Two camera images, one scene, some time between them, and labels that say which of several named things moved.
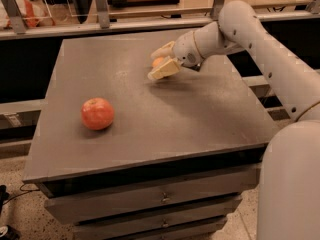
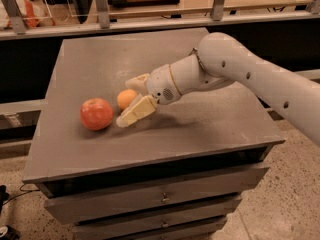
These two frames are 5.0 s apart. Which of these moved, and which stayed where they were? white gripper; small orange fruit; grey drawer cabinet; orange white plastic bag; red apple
Moved: small orange fruit; white gripper
Stayed: red apple; orange white plastic bag; grey drawer cabinet
